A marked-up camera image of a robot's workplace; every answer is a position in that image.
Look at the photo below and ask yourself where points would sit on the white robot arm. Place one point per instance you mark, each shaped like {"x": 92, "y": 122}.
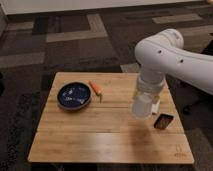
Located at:
{"x": 163, "y": 54}

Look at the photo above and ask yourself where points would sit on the dark blue bowl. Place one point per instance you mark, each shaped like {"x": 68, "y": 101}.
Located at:
{"x": 74, "y": 96}

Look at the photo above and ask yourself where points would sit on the orange toy carrot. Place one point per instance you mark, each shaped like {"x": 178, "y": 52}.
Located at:
{"x": 96, "y": 89}

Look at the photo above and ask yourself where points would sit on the white eraser block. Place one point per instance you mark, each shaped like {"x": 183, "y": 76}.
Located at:
{"x": 156, "y": 107}

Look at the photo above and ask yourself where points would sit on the wooden folding table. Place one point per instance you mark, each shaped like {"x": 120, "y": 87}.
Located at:
{"x": 106, "y": 131}

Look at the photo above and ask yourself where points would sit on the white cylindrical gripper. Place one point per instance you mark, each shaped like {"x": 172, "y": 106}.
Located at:
{"x": 145, "y": 87}

